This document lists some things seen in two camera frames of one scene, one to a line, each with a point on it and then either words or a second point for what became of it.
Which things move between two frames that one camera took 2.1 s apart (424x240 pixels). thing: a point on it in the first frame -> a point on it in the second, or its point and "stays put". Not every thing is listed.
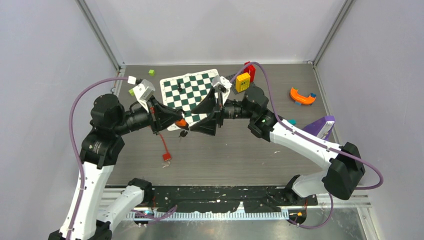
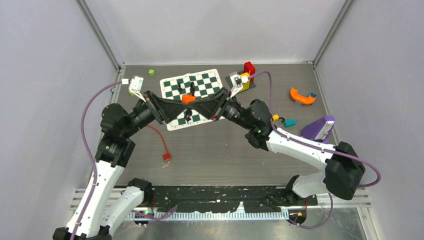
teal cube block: x=292 y=121 stays put
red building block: x=250 y=69 stays put
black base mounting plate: x=209 y=199 stays put
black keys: x=183 y=133 -> x=187 y=113
